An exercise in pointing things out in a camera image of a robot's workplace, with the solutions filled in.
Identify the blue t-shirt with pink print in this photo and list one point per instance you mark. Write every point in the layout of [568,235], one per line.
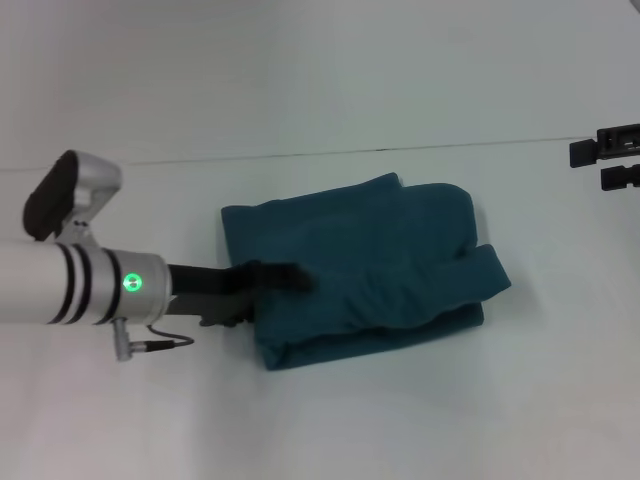
[360,270]

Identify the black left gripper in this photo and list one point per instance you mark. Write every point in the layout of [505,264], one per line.
[210,295]

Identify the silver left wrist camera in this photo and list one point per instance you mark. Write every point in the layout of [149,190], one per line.
[70,195]

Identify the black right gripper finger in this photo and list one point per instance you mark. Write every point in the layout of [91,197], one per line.
[595,147]
[620,176]

